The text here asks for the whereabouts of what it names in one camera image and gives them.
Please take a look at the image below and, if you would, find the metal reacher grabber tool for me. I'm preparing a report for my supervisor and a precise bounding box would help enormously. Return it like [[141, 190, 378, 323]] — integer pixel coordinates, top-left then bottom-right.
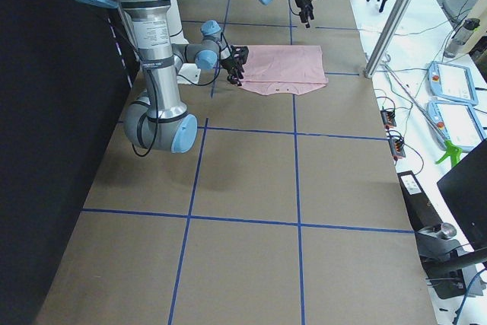
[[380, 62, 463, 167]]

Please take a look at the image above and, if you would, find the pink printed t-shirt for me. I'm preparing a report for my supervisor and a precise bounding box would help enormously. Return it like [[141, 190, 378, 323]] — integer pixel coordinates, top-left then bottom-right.
[[240, 45, 328, 96]]

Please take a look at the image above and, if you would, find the upper orange connector block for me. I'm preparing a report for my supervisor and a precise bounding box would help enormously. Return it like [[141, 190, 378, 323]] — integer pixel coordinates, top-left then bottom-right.
[[380, 104, 396, 130]]

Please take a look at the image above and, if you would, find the lower orange connector block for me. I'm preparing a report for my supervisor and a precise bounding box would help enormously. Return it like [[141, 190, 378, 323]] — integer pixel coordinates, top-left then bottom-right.
[[386, 129, 406, 161]]

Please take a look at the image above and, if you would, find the orange connector block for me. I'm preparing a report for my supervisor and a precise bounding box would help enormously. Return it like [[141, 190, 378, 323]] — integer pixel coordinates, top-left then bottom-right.
[[380, 104, 396, 130], [386, 129, 406, 161]]

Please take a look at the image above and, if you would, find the upper teach pendant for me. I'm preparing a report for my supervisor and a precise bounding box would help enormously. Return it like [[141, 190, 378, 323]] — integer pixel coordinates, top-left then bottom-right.
[[427, 61, 478, 106]]

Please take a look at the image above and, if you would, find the clear water bottle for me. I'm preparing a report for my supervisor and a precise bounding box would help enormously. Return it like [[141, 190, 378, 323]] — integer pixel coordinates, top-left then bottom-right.
[[444, 18, 480, 59]]

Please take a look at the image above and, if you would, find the black power box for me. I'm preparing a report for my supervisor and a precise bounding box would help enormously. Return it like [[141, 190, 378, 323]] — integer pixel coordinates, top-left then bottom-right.
[[397, 170, 443, 231]]

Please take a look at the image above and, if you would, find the lower teach pendant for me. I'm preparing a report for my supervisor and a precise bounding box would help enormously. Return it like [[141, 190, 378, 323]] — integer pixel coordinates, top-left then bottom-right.
[[427, 100, 486, 152]]

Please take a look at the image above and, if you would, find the black clamp stand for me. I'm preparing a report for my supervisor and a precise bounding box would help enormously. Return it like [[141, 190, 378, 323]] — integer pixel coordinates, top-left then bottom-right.
[[415, 227, 486, 300]]

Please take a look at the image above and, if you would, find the black monitor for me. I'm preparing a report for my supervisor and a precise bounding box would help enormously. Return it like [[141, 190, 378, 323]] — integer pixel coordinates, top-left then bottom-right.
[[437, 142, 486, 249]]

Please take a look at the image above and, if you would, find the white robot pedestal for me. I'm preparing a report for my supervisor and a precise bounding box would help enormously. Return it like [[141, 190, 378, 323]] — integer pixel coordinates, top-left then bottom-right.
[[167, 0, 201, 84]]

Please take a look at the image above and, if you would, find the aluminium frame post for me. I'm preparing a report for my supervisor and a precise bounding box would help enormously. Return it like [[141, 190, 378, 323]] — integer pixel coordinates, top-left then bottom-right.
[[364, 0, 412, 78]]

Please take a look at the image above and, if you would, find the teach pendant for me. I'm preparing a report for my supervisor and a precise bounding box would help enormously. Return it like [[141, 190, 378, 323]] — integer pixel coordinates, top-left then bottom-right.
[[427, 61, 478, 106], [427, 100, 486, 152]]

